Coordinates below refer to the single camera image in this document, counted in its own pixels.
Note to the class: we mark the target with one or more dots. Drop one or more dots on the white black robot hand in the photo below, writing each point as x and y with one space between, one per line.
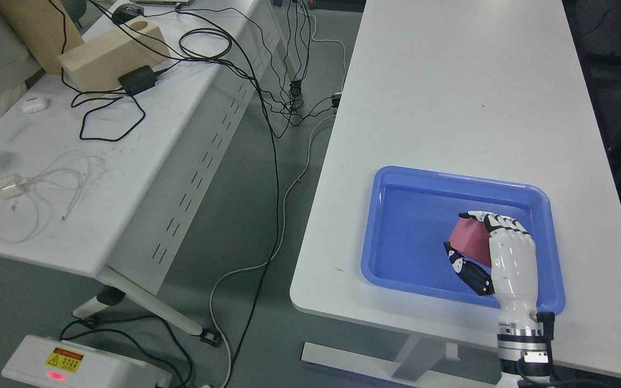
513 278

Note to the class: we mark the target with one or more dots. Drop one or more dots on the pink cube block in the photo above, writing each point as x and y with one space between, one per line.
471 238

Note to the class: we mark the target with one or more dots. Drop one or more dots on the blue plastic tray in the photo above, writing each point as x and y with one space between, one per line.
412 213

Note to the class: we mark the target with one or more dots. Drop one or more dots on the wooden block stand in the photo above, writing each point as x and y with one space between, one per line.
97 64

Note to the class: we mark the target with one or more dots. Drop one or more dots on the white long desk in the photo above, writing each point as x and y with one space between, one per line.
116 205

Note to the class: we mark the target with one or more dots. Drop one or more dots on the black power adapter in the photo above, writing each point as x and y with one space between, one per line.
138 80

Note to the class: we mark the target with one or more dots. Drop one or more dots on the white base unit box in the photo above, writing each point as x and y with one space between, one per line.
45 362

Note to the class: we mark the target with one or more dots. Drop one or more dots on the white earbuds case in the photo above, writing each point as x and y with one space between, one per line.
34 104

